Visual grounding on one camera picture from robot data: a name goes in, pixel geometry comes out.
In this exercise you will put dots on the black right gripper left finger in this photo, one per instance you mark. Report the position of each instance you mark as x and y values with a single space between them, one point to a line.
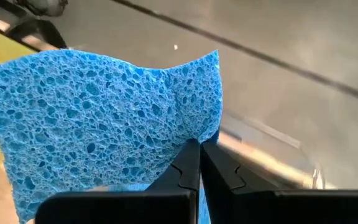
135 208

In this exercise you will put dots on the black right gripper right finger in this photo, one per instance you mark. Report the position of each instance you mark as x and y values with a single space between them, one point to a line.
275 208

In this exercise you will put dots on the clear plastic bin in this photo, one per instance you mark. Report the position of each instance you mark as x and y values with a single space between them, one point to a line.
259 130

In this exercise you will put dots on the blue wavy cellulose sponge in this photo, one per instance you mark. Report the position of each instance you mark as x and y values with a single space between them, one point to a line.
89 124

